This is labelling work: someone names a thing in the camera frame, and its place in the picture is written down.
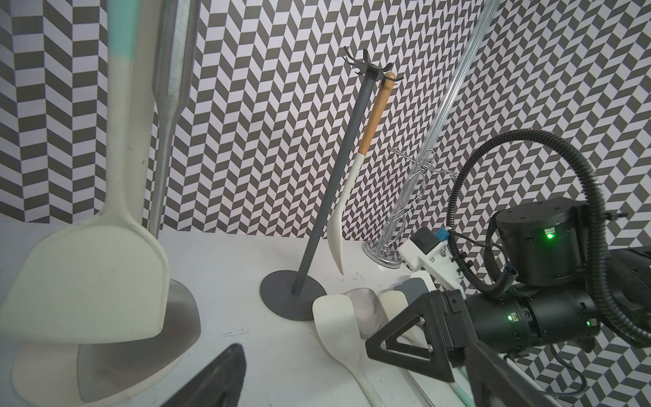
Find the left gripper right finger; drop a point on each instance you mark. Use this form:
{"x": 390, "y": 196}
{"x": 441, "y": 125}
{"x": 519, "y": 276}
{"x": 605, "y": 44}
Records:
{"x": 494, "y": 383}

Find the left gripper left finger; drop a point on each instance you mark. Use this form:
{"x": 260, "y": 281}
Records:
{"x": 218, "y": 384}

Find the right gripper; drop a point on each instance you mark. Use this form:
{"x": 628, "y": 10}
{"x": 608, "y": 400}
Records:
{"x": 543, "y": 246}

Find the cream spoon brown handle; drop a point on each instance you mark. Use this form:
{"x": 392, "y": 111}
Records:
{"x": 338, "y": 331}

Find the cream spatula light wood handle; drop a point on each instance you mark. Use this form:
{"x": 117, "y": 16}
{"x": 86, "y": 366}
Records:
{"x": 334, "y": 226}

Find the cream utensil rack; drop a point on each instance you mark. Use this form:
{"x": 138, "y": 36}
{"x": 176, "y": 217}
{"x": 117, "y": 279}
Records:
{"x": 46, "y": 374}

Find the grey turner mint handle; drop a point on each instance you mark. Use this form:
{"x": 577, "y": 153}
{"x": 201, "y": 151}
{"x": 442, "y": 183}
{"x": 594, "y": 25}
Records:
{"x": 412, "y": 288}

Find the cream turner mint handle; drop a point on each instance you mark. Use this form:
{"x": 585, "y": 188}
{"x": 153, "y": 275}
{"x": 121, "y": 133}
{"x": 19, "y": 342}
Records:
{"x": 394, "y": 302}

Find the cream spatula wooden handle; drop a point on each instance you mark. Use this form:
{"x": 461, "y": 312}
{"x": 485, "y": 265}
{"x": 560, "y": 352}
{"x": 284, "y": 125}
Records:
{"x": 427, "y": 279}

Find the dark grey utensil rack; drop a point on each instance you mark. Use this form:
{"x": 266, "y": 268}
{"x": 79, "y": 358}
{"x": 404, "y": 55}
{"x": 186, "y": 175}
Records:
{"x": 291, "y": 294}

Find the cream slotted turner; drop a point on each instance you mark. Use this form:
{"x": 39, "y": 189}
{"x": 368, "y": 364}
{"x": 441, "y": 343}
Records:
{"x": 105, "y": 279}

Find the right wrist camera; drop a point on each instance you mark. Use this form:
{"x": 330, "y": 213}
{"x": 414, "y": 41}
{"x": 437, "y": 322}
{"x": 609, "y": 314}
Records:
{"x": 425, "y": 251}

